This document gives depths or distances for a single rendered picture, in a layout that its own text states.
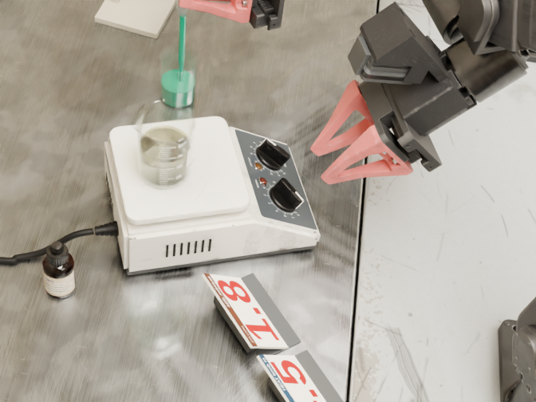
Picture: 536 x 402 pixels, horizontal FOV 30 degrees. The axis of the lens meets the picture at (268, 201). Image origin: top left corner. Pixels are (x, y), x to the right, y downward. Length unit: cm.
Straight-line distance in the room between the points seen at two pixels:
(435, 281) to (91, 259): 35
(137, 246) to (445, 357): 32
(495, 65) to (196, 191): 30
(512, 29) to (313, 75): 44
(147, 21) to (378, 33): 47
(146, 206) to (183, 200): 4
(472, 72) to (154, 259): 35
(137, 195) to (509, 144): 46
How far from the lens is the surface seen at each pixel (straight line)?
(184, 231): 95
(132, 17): 124
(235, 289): 97
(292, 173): 105
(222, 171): 97
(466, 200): 112
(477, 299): 104
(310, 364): 96
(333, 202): 108
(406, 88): 88
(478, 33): 83
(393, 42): 82
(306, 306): 99
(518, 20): 81
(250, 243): 99
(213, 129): 101
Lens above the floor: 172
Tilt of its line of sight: 50 degrees down
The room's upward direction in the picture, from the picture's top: 10 degrees clockwise
